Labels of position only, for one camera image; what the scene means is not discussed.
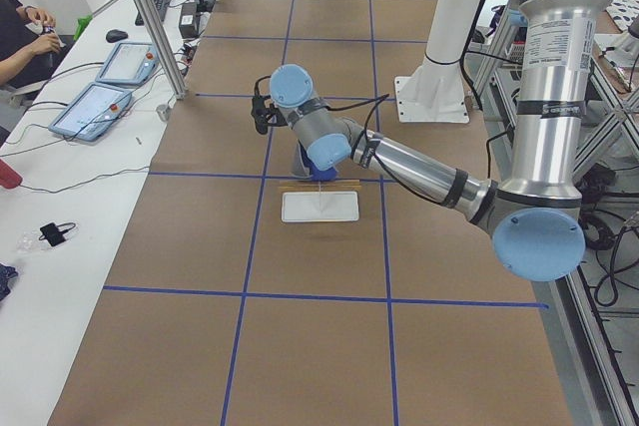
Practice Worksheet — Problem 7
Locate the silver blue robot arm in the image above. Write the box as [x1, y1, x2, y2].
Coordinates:
[270, 0, 612, 281]

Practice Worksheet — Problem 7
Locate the white towel rack with wooden bars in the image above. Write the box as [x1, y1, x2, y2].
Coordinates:
[279, 180, 361, 223]

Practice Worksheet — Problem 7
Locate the black power adapter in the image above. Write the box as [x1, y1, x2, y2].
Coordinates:
[179, 1, 201, 39]

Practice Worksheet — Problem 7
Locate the upper teach pendant tablet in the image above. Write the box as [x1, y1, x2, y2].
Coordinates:
[96, 41, 158, 87]

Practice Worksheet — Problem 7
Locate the teach pendant tablet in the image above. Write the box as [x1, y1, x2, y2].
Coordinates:
[48, 82, 132, 142]
[96, 41, 158, 87]

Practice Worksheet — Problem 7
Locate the black computer mouse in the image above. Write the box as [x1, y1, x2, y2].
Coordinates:
[105, 29, 129, 43]

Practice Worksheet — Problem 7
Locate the lower teach pendant tablet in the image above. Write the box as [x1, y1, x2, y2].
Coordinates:
[48, 82, 132, 142]

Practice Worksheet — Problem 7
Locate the seated person in black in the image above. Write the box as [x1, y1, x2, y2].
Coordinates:
[1, 0, 65, 88]

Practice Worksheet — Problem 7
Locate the red object at table edge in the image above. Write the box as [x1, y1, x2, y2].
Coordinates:
[0, 160, 23, 190]

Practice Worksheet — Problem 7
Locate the small black device on table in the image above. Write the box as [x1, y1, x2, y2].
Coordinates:
[40, 222, 66, 246]

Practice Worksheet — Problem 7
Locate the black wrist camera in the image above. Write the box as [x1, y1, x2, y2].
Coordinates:
[251, 76, 281, 135]

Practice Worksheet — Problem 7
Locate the aluminium frame post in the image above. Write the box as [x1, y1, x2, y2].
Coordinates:
[134, 0, 187, 100]

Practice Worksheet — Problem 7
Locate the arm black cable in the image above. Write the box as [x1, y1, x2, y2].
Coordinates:
[323, 92, 515, 208]

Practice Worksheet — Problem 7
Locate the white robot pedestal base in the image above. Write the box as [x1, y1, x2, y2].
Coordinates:
[394, 0, 482, 124]

